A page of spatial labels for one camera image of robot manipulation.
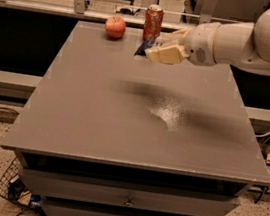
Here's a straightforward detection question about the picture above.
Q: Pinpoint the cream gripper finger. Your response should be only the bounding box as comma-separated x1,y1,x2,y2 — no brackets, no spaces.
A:
156,29,190,45
145,43,188,65

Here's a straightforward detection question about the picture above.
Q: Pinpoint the upper grey drawer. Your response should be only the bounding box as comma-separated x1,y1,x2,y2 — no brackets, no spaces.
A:
20,168,239,216

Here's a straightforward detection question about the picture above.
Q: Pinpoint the red apple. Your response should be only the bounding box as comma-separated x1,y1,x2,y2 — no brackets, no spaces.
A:
105,16,126,39

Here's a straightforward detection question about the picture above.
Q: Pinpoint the red coke can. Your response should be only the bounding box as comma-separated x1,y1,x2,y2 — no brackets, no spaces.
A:
143,4,163,41

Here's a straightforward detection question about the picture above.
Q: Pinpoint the wire mesh basket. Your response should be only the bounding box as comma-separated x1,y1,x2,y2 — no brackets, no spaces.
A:
0,158,26,202

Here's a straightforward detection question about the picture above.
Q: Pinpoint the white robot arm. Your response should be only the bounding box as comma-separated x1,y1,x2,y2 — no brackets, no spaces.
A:
145,9,270,77

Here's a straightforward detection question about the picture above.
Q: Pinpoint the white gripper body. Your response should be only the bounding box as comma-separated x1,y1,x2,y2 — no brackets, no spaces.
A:
184,22,220,67

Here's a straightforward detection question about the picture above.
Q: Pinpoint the grey drawer cabinet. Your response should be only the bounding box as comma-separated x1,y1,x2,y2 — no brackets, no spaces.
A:
2,21,270,216

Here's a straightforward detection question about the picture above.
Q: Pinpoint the metal window railing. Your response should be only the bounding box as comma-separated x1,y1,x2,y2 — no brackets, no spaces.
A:
0,0,246,44

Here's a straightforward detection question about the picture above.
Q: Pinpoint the blue rxbar blueberry wrapper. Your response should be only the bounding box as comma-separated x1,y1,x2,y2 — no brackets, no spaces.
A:
135,40,160,56

